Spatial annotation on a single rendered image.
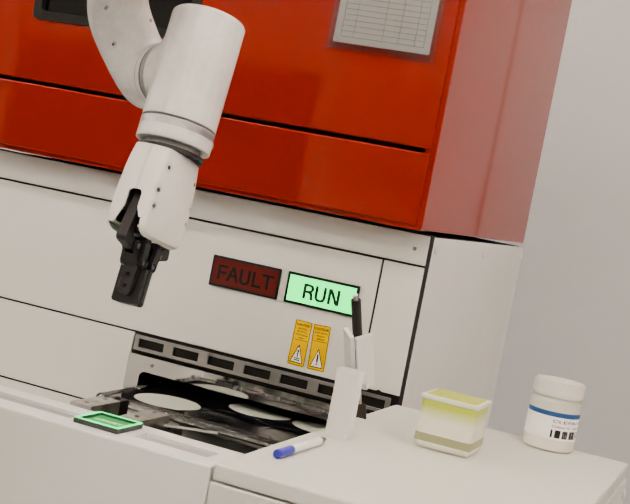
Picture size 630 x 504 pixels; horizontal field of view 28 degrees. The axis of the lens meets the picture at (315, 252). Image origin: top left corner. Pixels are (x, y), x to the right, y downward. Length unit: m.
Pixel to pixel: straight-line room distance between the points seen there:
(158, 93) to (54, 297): 0.80
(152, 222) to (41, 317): 0.81
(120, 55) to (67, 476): 0.47
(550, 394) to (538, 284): 1.60
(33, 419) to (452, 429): 0.51
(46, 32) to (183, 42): 0.74
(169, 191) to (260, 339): 0.63
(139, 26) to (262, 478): 0.53
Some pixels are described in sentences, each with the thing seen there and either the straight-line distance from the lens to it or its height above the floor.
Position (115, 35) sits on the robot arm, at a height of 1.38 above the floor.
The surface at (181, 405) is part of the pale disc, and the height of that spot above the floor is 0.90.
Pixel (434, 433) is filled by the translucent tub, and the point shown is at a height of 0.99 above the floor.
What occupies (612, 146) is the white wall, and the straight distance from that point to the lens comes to 3.30.
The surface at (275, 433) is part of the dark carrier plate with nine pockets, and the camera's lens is 1.81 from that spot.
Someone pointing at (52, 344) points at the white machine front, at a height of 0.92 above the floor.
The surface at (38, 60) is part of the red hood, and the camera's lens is 2.09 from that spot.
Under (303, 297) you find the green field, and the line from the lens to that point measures 1.89.
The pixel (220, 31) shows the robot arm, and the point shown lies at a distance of 1.37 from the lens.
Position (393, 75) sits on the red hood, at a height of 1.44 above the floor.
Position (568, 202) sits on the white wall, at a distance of 3.30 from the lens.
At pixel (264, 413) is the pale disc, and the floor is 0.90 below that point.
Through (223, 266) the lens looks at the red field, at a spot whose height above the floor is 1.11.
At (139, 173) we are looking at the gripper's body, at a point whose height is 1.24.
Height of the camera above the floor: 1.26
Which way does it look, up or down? 3 degrees down
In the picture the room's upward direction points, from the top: 11 degrees clockwise
